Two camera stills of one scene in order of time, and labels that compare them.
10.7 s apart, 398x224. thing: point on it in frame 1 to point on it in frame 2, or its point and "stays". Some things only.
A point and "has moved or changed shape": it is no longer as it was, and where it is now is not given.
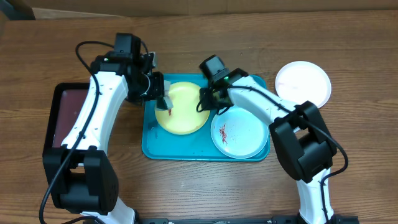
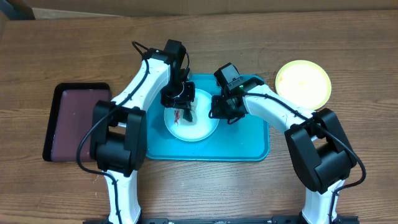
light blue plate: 239,134 to 202,125
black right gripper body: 210,102 to 222,109
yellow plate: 183,119 to 305,82
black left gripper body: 148,87 to 176,93
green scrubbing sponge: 165,102 has moved or changed shape
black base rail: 274,219 stays
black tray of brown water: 69,100 stays
